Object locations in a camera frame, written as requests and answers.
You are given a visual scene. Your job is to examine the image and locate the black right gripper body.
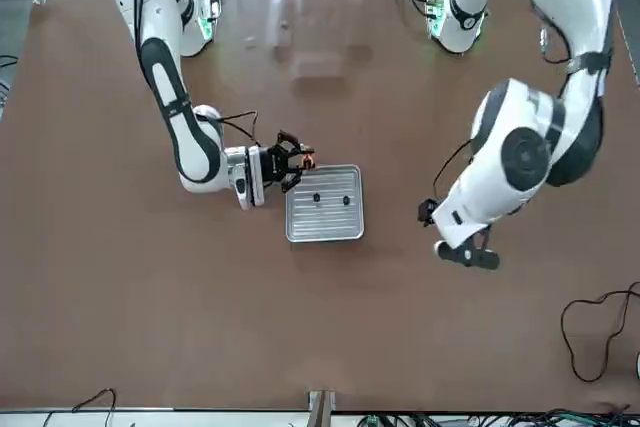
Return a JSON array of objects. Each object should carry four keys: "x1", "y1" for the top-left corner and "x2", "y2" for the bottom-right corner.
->
[{"x1": 259, "y1": 144, "x2": 290, "y2": 184}]

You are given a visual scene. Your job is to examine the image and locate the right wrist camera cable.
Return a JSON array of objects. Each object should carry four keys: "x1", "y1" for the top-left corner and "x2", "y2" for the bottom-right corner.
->
[{"x1": 219, "y1": 109, "x2": 260, "y2": 147}]

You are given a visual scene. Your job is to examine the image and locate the black adapter cable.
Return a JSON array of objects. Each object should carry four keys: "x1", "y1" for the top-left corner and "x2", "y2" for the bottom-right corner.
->
[{"x1": 71, "y1": 387, "x2": 118, "y2": 414}]

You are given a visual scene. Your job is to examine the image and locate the black lamp cable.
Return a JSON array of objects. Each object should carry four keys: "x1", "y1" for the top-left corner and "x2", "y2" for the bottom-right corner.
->
[{"x1": 559, "y1": 280, "x2": 640, "y2": 383}]

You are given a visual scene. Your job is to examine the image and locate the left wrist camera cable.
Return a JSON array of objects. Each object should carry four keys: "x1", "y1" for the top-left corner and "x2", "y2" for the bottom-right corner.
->
[{"x1": 431, "y1": 138, "x2": 475, "y2": 203}]

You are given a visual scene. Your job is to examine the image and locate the ribbed metal tray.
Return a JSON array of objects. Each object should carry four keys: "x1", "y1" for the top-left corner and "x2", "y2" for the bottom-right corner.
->
[{"x1": 284, "y1": 163, "x2": 365, "y2": 244}]

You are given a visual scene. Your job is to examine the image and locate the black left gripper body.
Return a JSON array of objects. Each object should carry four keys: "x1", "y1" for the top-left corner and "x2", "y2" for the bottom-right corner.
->
[{"x1": 433, "y1": 226, "x2": 502, "y2": 272}]

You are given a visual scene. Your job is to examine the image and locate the aluminium frame post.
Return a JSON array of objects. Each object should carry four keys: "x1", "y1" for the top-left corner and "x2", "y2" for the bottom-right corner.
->
[{"x1": 307, "y1": 389, "x2": 337, "y2": 427}]

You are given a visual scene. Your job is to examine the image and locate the tangled desk cables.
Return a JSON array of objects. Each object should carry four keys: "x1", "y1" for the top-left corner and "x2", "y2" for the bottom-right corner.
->
[{"x1": 349, "y1": 409, "x2": 640, "y2": 427}]

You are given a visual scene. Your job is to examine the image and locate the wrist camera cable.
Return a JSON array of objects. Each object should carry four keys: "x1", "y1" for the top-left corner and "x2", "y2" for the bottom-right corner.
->
[
  {"x1": 219, "y1": 109, "x2": 260, "y2": 147},
  {"x1": 431, "y1": 138, "x2": 475, "y2": 203}
]

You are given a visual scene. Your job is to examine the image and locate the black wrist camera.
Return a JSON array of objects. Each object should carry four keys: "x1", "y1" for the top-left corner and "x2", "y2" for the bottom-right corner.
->
[{"x1": 417, "y1": 199, "x2": 442, "y2": 227}]

